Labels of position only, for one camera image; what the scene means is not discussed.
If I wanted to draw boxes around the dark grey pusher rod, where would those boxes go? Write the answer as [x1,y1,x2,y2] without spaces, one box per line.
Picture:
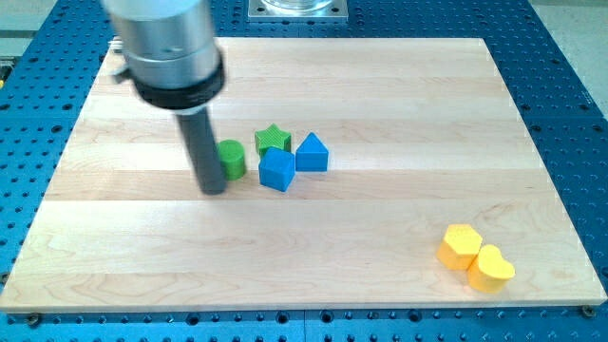
[176,106,226,195]

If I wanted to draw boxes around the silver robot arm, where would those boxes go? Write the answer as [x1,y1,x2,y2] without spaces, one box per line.
[102,0,226,195]

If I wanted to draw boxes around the green star block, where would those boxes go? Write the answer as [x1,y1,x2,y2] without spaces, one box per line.
[255,123,292,158]

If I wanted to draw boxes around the green cylinder block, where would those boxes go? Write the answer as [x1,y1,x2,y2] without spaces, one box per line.
[218,140,247,181]

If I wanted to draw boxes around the blue cube block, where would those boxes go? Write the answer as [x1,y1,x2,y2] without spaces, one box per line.
[258,147,295,192]

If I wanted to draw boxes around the blue triangle house block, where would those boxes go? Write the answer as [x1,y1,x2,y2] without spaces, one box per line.
[295,132,329,172]

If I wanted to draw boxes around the light wooden board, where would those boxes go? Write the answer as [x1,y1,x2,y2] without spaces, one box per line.
[1,38,606,314]

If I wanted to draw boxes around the yellow hexagon block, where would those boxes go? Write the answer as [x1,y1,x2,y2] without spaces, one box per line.
[436,224,483,271]

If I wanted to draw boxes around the yellow heart block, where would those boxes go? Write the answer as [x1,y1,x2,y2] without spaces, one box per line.
[467,244,516,294]

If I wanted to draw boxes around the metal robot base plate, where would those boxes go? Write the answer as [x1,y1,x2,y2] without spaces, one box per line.
[248,0,349,22]

